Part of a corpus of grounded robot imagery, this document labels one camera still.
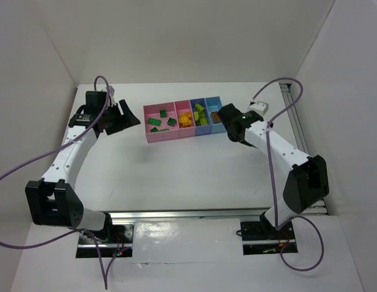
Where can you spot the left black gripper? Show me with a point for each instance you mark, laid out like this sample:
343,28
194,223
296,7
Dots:
116,118

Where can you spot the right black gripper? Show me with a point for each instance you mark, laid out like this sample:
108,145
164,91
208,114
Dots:
237,134

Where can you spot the brown orange lego brick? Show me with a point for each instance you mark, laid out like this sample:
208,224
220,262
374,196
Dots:
215,117

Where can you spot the green lego plate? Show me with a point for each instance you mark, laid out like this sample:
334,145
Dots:
153,121

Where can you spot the lime long lego brick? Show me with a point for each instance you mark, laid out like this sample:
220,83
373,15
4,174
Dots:
202,121

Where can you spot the dark green square lego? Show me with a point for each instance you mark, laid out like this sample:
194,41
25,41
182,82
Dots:
163,113

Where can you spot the lime square lego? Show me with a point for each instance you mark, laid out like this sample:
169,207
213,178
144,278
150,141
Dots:
199,107

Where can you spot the yellow square lego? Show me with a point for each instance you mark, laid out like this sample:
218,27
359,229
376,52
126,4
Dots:
188,115

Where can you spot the orange lego plate stack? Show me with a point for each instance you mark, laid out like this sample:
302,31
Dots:
184,122

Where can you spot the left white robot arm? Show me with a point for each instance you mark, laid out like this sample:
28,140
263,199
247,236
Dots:
52,199

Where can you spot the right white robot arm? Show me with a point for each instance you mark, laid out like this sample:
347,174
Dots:
281,153

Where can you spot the light blue container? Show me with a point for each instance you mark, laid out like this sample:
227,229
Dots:
214,105

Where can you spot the dark blue container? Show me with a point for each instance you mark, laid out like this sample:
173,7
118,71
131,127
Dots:
201,130

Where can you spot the large pink container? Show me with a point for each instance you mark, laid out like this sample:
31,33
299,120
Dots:
153,111

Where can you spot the small pink container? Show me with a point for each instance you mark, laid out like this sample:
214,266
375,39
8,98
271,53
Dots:
181,107

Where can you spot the front aluminium rail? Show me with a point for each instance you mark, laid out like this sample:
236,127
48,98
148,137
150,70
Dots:
186,214

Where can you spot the aluminium rail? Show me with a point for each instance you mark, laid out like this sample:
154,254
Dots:
186,214
298,121

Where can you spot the right aluminium rail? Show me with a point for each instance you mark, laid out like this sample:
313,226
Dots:
298,121

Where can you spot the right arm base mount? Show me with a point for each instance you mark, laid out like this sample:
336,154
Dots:
256,240

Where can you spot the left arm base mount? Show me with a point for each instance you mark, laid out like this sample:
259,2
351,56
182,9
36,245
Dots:
119,243

